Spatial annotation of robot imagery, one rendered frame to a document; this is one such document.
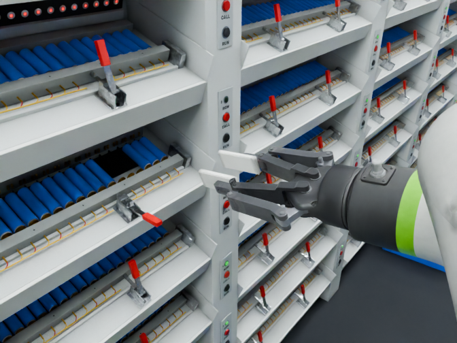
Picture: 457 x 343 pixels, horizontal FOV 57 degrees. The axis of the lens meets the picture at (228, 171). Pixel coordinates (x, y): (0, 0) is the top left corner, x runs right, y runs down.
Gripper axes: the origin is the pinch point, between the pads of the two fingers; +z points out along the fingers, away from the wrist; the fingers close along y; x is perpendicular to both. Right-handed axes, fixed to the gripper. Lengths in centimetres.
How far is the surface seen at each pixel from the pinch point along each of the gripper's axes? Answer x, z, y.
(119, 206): 3.8, 18.1, 9.6
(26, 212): -3.3, 22.9, 20.6
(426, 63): 55, 18, -141
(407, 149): 93, 24, -131
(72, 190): -1.2, 23.0, 13.1
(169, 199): 8.5, 15.9, 1.7
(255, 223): 34.5, 18.7, -18.3
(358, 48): 18, 17, -79
